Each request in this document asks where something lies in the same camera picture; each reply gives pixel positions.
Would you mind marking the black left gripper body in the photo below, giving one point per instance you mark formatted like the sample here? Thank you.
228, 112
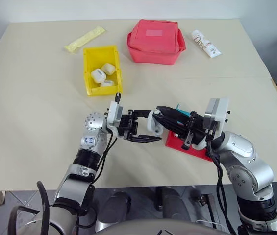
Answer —
128, 124

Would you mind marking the dark grey rounded shape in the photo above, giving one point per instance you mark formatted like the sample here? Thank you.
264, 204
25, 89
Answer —
176, 203

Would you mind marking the yellow sachet packet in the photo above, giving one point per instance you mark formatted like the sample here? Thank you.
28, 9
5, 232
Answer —
84, 39

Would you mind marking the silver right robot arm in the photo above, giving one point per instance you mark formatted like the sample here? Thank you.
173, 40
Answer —
248, 161

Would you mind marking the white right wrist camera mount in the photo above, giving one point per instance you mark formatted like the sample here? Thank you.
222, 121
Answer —
218, 110

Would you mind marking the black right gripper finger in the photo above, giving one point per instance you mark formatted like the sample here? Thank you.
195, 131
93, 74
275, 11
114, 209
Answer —
168, 124
171, 113

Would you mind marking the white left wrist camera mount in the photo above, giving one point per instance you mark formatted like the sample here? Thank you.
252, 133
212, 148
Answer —
113, 117

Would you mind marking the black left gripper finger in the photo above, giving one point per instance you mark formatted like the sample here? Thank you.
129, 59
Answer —
142, 112
144, 139

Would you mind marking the white cream tube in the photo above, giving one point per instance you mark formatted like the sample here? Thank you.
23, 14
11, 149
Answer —
205, 44

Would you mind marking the silver robot torso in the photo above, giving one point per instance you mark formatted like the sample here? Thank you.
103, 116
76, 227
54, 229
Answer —
140, 227

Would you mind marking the white earbud case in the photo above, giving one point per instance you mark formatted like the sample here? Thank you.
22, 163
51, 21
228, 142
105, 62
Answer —
154, 128
98, 75
108, 83
108, 68

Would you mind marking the grey metal table leg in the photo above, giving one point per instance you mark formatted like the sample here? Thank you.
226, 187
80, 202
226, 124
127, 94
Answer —
213, 208

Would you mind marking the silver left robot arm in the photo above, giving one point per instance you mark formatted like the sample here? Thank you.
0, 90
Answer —
94, 143

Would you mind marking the red plastic holder tray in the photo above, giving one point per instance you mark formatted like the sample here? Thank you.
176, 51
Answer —
175, 144

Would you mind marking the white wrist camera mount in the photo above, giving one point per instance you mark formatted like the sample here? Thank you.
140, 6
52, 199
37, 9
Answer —
218, 110
113, 117

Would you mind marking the yellow plastic bin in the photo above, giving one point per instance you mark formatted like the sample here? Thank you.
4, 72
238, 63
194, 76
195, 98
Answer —
89, 71

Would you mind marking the teal plastic holder piece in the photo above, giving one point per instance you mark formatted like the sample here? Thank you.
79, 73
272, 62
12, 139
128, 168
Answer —
183, 115

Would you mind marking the red fabric pouch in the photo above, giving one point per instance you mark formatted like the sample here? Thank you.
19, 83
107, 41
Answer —
154, 41

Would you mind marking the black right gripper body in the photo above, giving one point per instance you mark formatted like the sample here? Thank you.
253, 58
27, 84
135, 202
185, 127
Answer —
197, 128

